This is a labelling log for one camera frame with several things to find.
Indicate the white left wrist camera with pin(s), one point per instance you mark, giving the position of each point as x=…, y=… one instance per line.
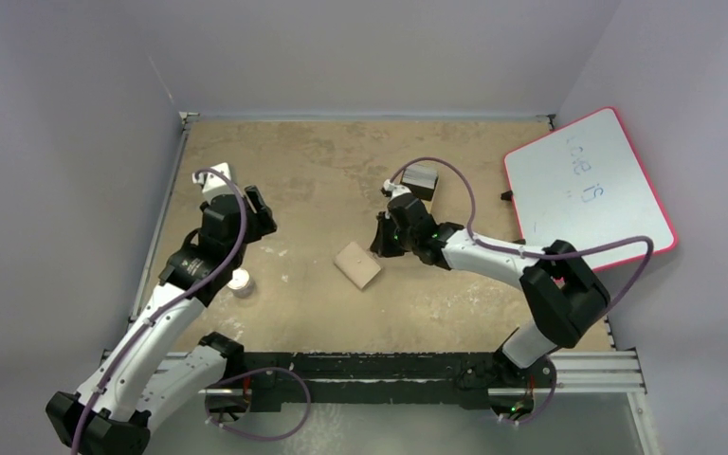
x=215, y=182

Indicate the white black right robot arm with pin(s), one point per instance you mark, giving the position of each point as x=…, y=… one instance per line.
x=563, y=294

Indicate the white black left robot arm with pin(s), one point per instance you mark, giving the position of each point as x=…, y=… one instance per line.
x=126, y=400

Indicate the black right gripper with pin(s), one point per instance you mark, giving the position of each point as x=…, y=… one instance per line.
x=388, y=237

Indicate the pink framed whiteboard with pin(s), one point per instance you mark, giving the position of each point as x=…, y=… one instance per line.
x=585, y=184

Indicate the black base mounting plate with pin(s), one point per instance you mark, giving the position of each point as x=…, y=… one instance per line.
x=296, y=391

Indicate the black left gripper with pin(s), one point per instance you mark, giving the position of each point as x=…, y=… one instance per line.
x=259, y=215

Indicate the beige oval card tray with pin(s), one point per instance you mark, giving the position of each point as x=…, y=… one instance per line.
x=427, y=188

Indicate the aluminium frame rail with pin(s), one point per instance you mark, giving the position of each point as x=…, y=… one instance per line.
x=596, y=370

